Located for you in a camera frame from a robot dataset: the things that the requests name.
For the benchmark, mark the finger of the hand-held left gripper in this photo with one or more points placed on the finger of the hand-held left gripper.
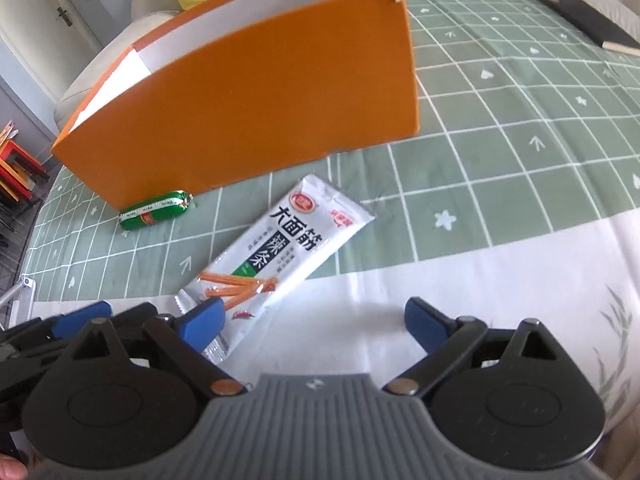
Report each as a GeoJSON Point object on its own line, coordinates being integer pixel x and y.
{"type": "Point", "coordinates": [82, 317]}
{"type": "Point", "coordinates": [135, 314]}

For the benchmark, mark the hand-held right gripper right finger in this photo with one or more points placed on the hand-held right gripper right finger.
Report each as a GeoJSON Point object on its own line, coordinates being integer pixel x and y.
{"type": "Point", "coordinates": [425, 322]}

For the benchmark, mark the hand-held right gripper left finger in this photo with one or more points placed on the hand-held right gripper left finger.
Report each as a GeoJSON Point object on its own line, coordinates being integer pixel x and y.
{"type": "Point", "coordinates": [202, 321]}

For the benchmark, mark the white spicy stick snack packet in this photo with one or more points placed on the white spicy stick snack packet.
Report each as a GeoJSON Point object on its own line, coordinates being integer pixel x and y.
{"type": "Point", "coordinates": [290, 240]}

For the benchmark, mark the orange cardboard box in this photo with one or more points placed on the orange cardboard box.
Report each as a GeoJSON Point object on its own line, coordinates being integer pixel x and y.
{"type": "Point", "coordinates": [250, 110]}

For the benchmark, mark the person's left hand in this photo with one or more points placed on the person's left hand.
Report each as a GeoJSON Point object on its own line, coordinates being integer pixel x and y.
{"type": "Point", "coordinates": [10, 469]}

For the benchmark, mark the white metal stand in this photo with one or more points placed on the white metal stand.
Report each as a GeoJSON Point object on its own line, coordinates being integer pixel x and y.
{"type": "Point", "coordinates": [20, 292]}

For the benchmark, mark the green sausage packet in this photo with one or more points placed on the green sausage packet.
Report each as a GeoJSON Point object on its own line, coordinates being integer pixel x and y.
{"type": "Point", "coordinates": [155, 211]}

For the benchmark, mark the red stool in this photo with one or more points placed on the red stool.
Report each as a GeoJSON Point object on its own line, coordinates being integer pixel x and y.
{"type": "Point", "coordinates": [17, 157]}

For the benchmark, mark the white door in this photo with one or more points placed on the white door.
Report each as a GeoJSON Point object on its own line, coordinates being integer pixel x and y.
{"type": "Point", "coordinates": [45, 5]}

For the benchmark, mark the black flat board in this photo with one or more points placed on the black flat board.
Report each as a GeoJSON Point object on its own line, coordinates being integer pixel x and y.
{"type": "Point", "coordinates": [585, 20]}

